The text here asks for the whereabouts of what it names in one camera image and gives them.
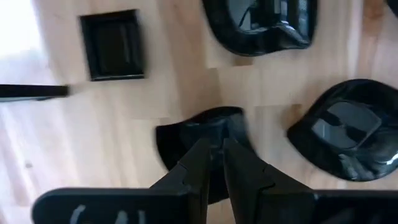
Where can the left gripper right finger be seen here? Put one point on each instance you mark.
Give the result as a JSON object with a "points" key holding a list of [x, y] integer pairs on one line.
{"points": [[280, 205]]}

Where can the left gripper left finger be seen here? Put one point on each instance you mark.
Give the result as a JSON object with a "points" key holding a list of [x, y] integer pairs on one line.
{"points": [[155, 205]]}

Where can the wavy square black plate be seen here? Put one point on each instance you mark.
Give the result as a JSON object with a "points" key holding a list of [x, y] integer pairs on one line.
{"points": [[186, 130]]}

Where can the small square black plate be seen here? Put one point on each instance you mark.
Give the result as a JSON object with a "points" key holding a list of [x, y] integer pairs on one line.
{"points": [[112, 46]]}

